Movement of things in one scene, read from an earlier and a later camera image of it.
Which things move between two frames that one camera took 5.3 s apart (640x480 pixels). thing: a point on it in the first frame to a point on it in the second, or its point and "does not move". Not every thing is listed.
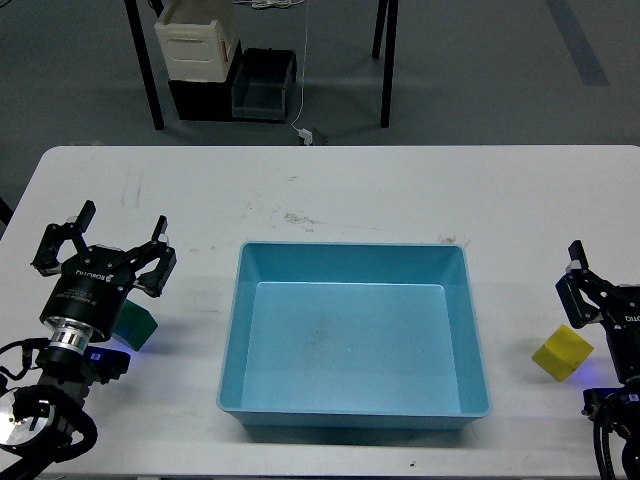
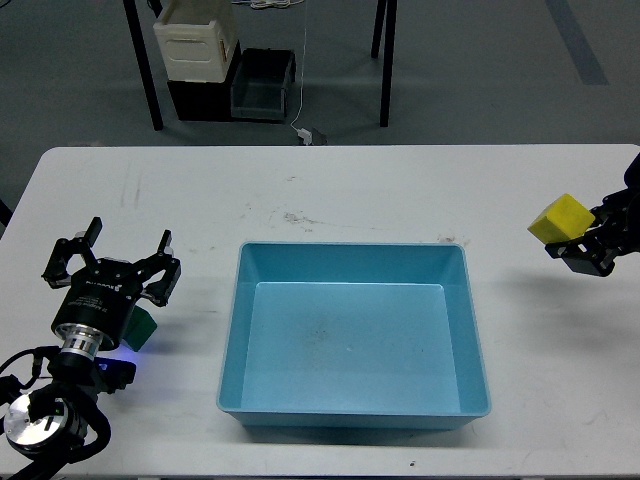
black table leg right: (392, 16) does not move
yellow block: (562, 354) to (563, 219)
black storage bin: (207, 101) does not move
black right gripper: (621, 327) to (618, 218)
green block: (134, 326) does not move
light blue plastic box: (354, 335) does not move
